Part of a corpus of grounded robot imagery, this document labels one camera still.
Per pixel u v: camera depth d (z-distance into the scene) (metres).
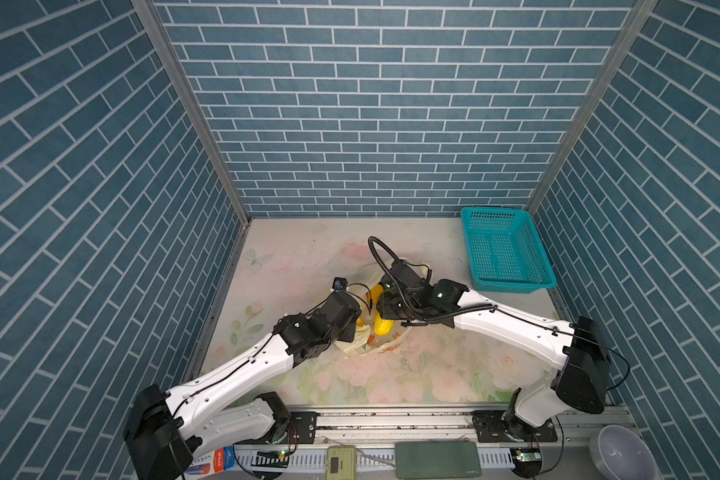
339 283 0.69
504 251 1.12
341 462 0.68
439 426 0.75
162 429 0.38
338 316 0.57
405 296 0.57
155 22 0.71
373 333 0.75
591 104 0.88
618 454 0.71
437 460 0.69
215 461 0.68
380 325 0.75
